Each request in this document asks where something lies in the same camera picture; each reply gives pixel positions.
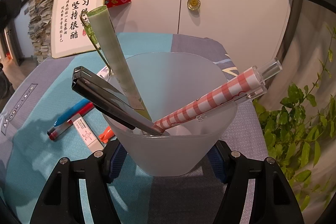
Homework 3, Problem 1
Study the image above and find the frosted plastic cup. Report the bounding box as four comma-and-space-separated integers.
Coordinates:
104, 52, 238, 177

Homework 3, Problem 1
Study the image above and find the slim black pen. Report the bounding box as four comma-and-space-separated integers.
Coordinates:
71, 66, 171, 136

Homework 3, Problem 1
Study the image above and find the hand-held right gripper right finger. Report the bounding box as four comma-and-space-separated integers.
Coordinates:
209, 140, 305, 224

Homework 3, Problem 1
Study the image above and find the green leafy plant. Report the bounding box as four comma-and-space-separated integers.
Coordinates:
253, 27, 336, 214

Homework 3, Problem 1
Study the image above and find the tall pile of papers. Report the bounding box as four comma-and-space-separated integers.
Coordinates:
26, 0, 55, 65

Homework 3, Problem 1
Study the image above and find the blue pen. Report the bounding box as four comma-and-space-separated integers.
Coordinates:
53, 98, 91, 127

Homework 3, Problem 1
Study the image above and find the green pen with gold clip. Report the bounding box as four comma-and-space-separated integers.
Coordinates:
83, 5, 153, 122

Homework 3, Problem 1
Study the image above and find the red pen with clear cap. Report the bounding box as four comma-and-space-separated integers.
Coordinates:
47, 102, 95, 141

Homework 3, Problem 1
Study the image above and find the white labelled eraser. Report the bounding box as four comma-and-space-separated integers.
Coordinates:
71, 113, 105, 153

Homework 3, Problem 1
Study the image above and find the framed calligraphy sign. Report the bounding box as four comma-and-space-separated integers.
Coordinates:
51, 0, 107, 59

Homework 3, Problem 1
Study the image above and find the pink checked pen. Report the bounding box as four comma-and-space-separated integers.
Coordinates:
152, 57, 282, 135

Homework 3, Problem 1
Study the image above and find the orange novelty pen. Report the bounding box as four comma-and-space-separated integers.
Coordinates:
98, 126, 116, 143

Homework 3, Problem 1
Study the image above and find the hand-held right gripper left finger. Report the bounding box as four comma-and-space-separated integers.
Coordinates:
29, 140, 128, 224

